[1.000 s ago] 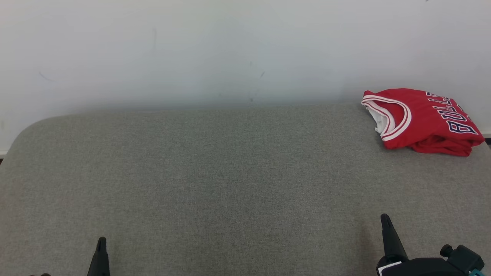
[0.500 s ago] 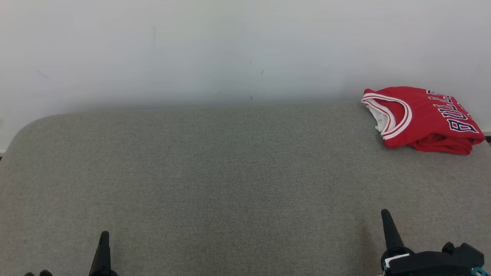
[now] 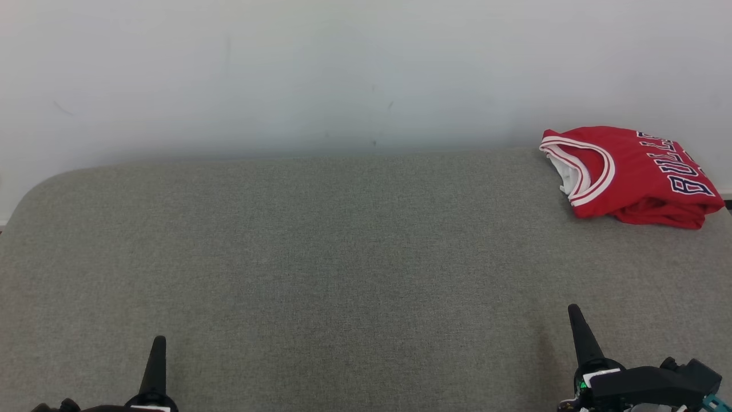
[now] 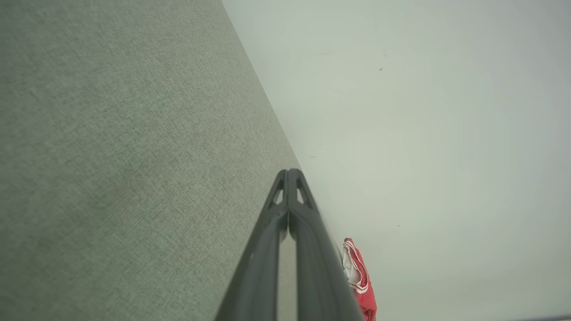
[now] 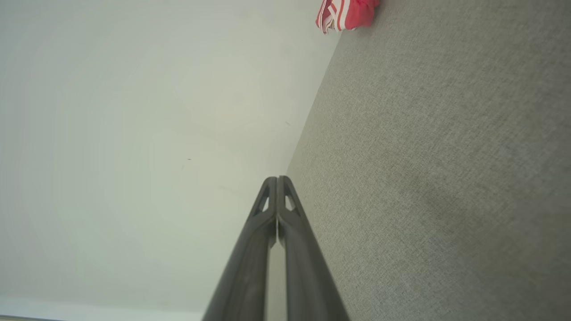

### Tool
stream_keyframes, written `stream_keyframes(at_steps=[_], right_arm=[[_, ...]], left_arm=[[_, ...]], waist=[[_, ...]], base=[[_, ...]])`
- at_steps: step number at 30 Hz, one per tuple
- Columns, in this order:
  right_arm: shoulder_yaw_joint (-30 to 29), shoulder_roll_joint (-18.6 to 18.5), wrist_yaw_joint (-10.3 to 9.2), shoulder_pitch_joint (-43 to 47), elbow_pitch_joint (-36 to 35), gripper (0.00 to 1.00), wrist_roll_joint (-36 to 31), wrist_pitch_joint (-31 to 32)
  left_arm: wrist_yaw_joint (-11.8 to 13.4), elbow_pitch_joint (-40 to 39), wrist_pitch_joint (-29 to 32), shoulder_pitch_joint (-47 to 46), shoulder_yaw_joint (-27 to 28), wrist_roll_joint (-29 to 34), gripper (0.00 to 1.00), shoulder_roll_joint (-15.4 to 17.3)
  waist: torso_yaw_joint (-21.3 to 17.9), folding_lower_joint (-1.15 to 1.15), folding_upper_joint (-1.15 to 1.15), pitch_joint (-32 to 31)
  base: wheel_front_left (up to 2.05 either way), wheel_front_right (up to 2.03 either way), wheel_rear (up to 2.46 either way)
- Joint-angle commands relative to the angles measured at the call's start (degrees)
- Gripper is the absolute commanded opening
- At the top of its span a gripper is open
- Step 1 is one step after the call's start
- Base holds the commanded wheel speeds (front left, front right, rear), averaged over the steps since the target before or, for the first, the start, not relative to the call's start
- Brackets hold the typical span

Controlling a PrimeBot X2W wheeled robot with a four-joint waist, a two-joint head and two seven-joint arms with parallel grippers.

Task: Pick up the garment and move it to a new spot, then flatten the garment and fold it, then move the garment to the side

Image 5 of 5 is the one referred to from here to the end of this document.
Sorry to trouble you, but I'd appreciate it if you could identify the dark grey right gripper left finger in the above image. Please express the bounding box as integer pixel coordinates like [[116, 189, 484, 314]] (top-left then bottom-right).
[[203, 176, 279, 321]]

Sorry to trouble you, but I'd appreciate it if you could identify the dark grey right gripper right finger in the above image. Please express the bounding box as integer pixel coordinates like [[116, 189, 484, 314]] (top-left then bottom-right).
[[278, 175, 351, 321]]

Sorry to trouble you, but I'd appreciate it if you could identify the red jersey with white sleeves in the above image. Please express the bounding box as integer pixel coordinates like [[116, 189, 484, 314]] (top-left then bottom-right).
[[315, 0, 381, 35]]

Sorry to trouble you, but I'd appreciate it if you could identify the grey fabric sofa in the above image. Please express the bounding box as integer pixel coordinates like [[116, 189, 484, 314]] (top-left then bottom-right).
[[266, 0, 571, 321]]

